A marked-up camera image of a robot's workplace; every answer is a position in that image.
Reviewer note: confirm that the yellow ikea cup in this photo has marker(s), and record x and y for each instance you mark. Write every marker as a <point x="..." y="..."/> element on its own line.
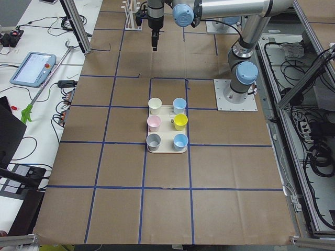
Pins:
<point x="180" y="121"/>

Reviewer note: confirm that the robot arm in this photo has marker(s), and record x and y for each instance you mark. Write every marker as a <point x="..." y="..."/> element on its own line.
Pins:
<point x="155" y="3"/>
<point x="258" y="13"/>

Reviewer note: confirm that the aluminium frame post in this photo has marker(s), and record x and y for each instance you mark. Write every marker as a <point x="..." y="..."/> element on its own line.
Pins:
<point x="73" y="16"/>

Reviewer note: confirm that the pink ikea cup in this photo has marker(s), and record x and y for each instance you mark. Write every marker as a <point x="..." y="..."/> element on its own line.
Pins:
<point x="153" y="123"/>

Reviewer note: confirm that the green handled reacher grabber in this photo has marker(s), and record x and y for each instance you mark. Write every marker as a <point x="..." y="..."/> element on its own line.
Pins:
<point x="25" y="114"/>

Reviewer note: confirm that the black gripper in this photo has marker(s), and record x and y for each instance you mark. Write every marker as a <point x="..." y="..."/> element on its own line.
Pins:
<point x="155" y="22"/>

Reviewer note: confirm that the light blue ikea cup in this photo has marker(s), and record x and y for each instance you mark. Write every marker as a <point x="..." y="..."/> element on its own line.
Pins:
<point x="180" y="142"/>
<point x="179" y="104"/>

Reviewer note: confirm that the white wire cup rack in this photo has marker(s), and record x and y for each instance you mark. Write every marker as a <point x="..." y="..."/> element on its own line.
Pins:
<point x="130" y="7"/>

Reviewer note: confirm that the grey ikea cup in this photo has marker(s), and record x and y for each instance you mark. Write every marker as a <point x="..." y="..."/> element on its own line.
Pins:
<point x="153" y="142"/>

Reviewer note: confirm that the black power adapter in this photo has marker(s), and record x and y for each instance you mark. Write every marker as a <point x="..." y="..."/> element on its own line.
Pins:
<point x="66" y="83"/>

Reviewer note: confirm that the black monitor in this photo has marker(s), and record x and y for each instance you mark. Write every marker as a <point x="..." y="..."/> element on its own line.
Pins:
<point x="12" y="133"/>

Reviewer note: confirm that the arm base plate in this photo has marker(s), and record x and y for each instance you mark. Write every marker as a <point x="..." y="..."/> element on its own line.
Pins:
<point x="228" y="100"/>

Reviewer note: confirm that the white ikea cup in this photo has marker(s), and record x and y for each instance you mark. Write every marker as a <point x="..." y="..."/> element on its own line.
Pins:
<point x="154" y="105"/>

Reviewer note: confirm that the cream plastic tray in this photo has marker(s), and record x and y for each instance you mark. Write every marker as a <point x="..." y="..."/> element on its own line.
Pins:
<point x="167" y="131"/>

